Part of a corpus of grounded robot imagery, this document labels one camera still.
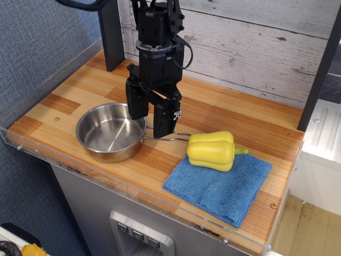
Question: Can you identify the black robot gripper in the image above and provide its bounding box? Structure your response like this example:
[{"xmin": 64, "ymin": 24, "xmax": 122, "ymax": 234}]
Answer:
[{"xmin": 126, "ymin": 39, "xmax": 184, "ymax": 139}]

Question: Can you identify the yellow toy bell pepper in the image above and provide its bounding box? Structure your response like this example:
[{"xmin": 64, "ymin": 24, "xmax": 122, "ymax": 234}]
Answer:
[{"xmin": 187, "ymin": 131, "xmax": 248, "ymax": 172}]

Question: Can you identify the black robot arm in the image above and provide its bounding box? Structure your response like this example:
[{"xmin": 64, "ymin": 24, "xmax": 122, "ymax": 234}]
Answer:
[{"xmin": 126, "ymin": 1, "xmax": 185, "ymax": 139}]

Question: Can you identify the silver metal pot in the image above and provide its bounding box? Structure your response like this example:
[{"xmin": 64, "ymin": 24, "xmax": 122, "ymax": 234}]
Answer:
[{"xmin": 75, "ymin": 102, "xmax": 190, "ymax": 164}]

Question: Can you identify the clear acrylic table guard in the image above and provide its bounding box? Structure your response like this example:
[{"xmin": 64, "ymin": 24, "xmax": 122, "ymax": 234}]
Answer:
[{"xmin": 6, "ymin": 52, "xmax": 303, "ymax": 255}]

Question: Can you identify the blue folded cloth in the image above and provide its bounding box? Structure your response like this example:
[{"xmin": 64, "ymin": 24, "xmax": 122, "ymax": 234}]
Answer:
[{"xmin": 162, "ymin": 154, "xmax": 272, "ymax": 228}]

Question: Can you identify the grey cabinet with button panel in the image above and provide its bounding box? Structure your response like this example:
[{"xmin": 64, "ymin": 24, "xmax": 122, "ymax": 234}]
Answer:
[{"xmin": 52, "ymin": 165, "xmax": 243, "ymax": 255}]

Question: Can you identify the white ribbed side table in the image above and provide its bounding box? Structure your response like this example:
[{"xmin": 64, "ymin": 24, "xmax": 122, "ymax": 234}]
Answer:
[{"xmin": 288, "ymin": 99, "xmax": 340, "ymax": 215}]

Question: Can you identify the yellow black object bottom left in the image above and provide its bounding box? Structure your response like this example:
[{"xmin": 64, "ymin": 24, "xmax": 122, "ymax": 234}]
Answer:
[{"xmin": 1, "ymin": 223, "xmax": 41, "ymax": 251}]

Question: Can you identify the dark left frame post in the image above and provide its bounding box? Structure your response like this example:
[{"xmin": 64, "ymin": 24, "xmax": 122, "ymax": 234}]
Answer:
[{"xmin": 98, "ymin": 0, "xmax": 125, "ymax": 71}]

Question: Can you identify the dark frame post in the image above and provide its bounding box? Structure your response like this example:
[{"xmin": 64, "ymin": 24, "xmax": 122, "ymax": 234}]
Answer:
[
  {"xmin": 297, "ymin": 6, "xmax": 340, "ymax": 132},
  {"xmin": 98, "ymin": 0, "xmax": 125, "ymax": 71}
]

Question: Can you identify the black braided cable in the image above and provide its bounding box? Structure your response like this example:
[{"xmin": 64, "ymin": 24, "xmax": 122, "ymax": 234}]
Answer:
[{"xmin": 55, "ymin": 0, "xmax": 108, "ymax": 12}]

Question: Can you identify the dark right frame post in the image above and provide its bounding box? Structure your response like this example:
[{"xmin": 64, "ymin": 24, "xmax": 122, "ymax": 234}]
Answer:
[{"xmin": 297, "ymin": 6, "xmax": 340, "ymax": 132}]

